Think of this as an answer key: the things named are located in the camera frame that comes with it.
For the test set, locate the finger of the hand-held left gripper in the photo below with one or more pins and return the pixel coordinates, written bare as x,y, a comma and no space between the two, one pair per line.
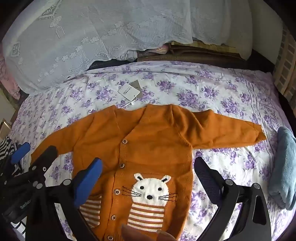
46,157
20,153

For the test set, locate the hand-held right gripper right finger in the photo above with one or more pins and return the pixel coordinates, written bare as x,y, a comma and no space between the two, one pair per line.
208,179

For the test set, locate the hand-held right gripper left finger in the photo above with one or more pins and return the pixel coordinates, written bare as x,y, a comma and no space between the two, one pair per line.
89,180

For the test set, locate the orange knitted cat cardigan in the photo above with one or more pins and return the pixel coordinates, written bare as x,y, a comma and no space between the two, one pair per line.
150,143

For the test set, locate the person's right hand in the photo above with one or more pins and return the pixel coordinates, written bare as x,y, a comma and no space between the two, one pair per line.
148,235

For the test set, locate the black white striped cloth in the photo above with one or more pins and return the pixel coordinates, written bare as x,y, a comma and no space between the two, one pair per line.
5,148

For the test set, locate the blue-grey folded towel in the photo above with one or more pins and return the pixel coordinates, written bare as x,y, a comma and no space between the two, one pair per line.
284,166

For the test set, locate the pink patterned cloth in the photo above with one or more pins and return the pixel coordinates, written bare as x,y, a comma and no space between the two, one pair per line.
7,76

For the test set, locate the purple floral bed sheet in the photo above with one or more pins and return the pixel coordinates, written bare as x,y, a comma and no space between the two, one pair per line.
208,92

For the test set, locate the white paper hang tag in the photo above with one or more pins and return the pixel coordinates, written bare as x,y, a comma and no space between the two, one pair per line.
128,92

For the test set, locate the grey paper hang tag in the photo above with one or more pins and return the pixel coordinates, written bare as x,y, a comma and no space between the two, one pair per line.
135,83

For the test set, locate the pale grey garment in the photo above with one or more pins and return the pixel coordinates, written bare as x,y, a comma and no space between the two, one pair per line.
129,55

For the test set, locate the white lace cloth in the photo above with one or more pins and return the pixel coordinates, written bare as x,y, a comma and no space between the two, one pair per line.
92,30

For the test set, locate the pink striped garment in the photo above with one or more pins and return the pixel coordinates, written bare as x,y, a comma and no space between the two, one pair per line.
155,49

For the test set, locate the white plain cloth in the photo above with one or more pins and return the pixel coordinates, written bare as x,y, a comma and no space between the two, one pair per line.
222,20

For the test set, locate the dark wooden bed frame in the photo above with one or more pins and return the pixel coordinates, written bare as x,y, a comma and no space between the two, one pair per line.
263,59

